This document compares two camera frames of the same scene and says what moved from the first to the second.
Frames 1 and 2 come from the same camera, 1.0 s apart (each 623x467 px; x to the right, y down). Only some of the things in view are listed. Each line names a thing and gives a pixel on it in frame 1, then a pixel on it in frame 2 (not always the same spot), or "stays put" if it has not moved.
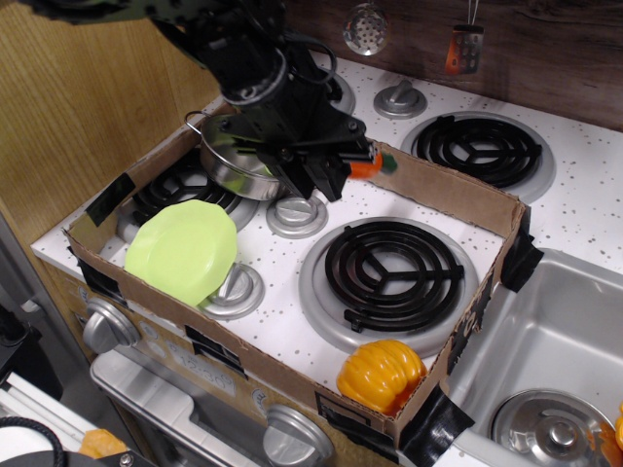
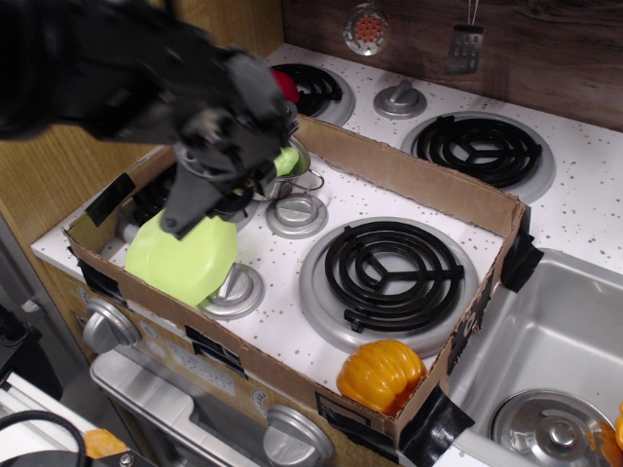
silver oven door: [189, 422] stays put
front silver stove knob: [240, 294] stays put
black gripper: [309, 118] -> [239, 145]
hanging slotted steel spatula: [463, 51] stays put
